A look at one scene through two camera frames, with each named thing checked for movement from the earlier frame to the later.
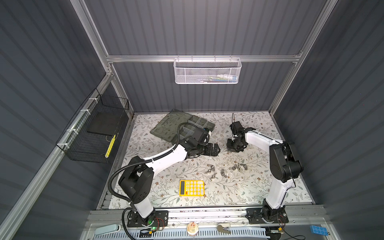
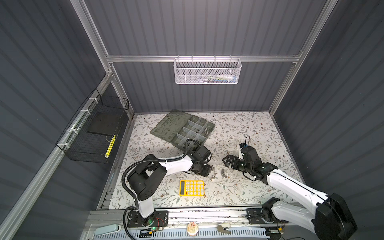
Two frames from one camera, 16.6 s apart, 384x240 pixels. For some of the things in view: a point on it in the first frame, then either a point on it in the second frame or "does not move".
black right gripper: [229, 146] to [234, 159]
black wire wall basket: [92, 135] does not move
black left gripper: [209, 152] to [207, 172]
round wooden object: [192, 228] does not move
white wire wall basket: [207, 71] does not move
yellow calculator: [192, 188] does not move
